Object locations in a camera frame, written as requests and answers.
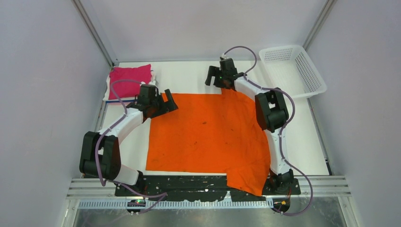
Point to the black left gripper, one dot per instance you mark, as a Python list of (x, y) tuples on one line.
[(168, 106)]

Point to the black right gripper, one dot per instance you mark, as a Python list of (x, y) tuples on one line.
[(214, 71)]

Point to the orange t shirt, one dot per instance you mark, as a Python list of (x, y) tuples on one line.
[(212, 133)]

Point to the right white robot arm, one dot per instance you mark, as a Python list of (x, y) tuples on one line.
[(271, 114)]

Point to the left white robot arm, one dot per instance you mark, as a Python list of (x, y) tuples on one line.
[(100, 153)]

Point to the magenta folded t shirt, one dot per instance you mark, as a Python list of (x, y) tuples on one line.
[(128, 83)]

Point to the white plastic laundry basket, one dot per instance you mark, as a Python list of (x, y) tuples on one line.
[(290, 68)]

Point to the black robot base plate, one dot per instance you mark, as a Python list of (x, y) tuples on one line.
[(205, 188)]

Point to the aluminium frame rail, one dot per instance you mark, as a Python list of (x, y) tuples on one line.
[(313, 186)]

